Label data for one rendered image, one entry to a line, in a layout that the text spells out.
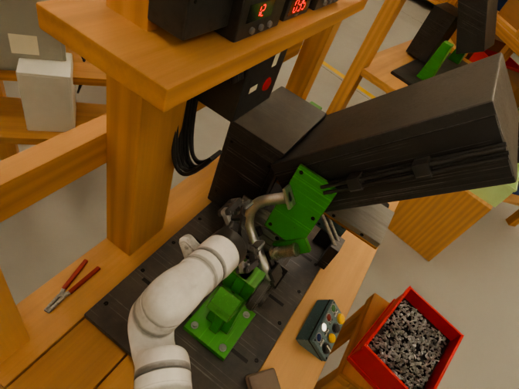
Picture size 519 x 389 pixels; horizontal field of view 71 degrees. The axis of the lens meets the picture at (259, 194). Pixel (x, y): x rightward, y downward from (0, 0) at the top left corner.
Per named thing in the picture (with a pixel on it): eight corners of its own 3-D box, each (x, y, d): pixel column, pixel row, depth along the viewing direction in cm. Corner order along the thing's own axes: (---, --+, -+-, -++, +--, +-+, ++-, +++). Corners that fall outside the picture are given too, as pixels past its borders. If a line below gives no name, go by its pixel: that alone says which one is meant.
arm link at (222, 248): (181, 234, 69) (161, 248, 63) (231, 228, 63) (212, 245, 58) (196, 276, 71) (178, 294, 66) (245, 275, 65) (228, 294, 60)
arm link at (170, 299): (207, 235, 59) (182, 263, 64) (142, 285, 46) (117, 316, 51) (236, 265, 59) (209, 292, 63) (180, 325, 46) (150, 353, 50)
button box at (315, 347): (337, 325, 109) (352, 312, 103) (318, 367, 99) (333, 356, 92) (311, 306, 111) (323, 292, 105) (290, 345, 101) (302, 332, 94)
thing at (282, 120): (290, 184, 140) (328, 113, 116) (249, 230, 119) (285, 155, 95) (252, 158, 143) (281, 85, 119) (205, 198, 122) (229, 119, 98)
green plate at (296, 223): (307, 236, 104) (346, 179, 94) (298, 249, 97) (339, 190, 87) (274, 214, 106) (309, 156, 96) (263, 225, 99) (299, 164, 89)
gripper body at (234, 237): (243, 275, 65) (264, 251, 73) (229, 232, 63) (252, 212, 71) (209, 276, 68) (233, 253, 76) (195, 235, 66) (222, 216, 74)
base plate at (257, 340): (368, 187, 157) (370, 184, 155) (220, 434, 81) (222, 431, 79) (288, 136, 164) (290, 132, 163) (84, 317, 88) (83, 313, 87)
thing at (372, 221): (389, 218, 113) (395, 212, 111) (374, 250, 102) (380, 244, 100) (286, 151, 120) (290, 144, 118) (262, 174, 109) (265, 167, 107)
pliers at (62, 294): (85, 260, 98) (84, 258, 97) (101, 269, 97) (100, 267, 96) (37, 307, 86) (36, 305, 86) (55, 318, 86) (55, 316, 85)
